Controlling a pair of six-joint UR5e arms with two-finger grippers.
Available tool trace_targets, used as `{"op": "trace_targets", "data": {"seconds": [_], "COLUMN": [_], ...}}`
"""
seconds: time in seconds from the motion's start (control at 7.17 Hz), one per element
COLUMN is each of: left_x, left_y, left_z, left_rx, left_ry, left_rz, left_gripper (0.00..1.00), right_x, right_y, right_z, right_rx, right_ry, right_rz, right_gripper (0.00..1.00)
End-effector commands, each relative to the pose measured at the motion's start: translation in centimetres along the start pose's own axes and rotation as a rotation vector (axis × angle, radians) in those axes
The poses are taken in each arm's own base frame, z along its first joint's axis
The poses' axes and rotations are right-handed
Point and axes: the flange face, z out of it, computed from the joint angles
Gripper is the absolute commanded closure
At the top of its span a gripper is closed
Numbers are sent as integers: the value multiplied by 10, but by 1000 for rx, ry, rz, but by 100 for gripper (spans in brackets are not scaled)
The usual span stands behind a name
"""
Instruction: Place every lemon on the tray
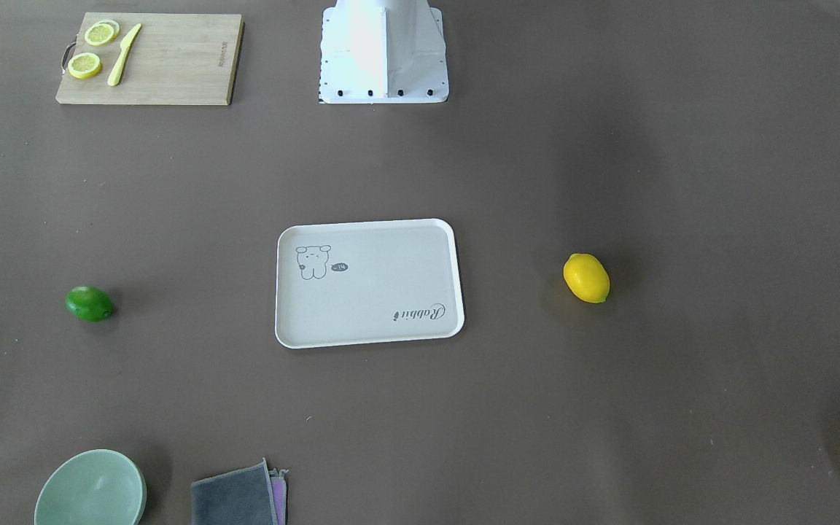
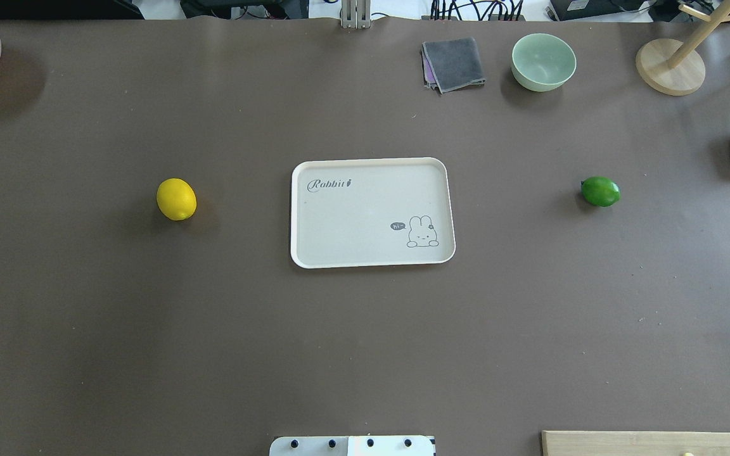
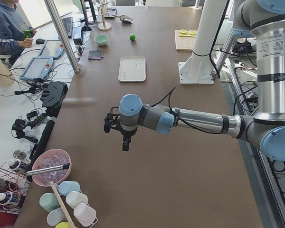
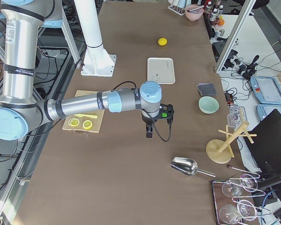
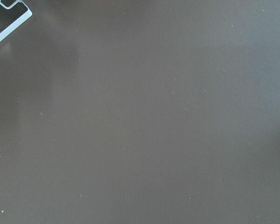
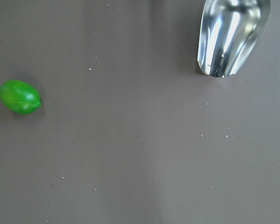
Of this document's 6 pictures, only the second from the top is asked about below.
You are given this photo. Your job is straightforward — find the wooden mug tree stand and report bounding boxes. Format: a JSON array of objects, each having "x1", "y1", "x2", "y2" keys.
[{"x1": 635, "y1": 1, "x2": 730, "y2": 96}]

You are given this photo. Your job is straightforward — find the wooden cutting board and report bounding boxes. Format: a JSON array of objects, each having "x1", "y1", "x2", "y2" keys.
[{"x1": 541, "y1": 430, "x2": 730, "y2": 455}]

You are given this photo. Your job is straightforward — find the cream rabbit print tray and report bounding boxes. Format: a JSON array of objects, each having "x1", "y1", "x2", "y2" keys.
[{"x1": 290, "y1": 158, "x2": 457, "y2": 269}]

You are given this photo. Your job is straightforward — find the mint green bowl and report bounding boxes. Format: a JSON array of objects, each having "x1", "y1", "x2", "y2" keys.
[{"x1": 511, "y1": 34, "x2": 577, "y2": 92}]

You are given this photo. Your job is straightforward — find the green lime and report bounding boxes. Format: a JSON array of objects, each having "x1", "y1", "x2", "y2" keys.
[{"x1": 580, "y1": 176, "x2": 621, "y2": 207}]

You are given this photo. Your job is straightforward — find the purple cloth under grey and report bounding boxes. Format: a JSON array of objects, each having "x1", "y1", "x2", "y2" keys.
[{"x1": 421, "y1": 49, "x2": 437, "y2": 89}]

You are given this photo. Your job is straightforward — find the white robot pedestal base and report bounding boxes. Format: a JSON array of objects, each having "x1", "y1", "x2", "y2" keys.
[{"x1": 269, "y1": 434, "x2": 437, "y2": 455}]

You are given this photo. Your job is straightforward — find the grey folded cloth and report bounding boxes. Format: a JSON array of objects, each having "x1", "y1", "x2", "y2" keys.
[{"x1": 421, "y1": 37, "x2": 486, "y2": 94}]

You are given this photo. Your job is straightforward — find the aluminium camera post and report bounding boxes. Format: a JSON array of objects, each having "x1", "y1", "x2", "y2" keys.
[{"x1": 340, "y1": 0, "x2": 371, "y2": 29}]

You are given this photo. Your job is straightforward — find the yellow lemon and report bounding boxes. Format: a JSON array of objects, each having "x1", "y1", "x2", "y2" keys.
[{"x1": 156, "y1": 178, "x2": 197, "y2": 220}]

